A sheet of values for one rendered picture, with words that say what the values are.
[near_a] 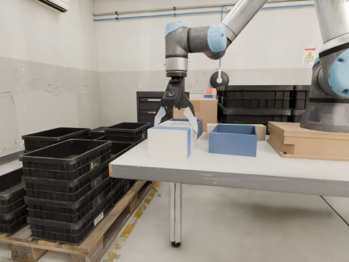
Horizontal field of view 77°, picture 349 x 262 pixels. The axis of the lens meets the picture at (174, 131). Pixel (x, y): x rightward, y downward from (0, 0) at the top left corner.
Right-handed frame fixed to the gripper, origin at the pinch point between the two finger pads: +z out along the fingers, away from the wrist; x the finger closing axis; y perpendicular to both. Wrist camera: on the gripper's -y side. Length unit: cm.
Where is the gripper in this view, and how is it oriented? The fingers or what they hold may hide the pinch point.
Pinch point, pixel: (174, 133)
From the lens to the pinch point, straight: 74.2
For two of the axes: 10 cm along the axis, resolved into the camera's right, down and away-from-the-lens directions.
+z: 0.0, 9.8, 1.8
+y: 2.5, -1.7, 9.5
